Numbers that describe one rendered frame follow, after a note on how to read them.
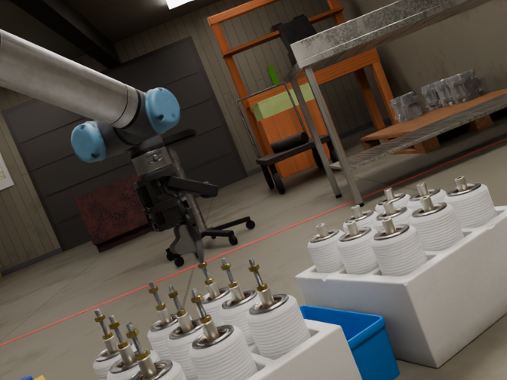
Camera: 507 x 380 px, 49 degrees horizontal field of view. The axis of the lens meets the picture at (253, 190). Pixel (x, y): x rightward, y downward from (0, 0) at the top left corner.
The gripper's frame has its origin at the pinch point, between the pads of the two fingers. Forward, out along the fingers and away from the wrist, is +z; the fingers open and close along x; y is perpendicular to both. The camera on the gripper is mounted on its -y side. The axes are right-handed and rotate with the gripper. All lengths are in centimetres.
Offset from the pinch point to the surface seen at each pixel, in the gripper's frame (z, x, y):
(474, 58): -12, -250, -361
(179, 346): 10.5, 16.4, 14.4
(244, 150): -8, -691, -311
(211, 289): 7.3, 1.0, 1.1
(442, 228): 13, 24, -43
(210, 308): 10.3, 3.7, 3.7
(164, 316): 7.7, 2.2, 12.6
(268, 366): 16.5, 29.7, 4.6
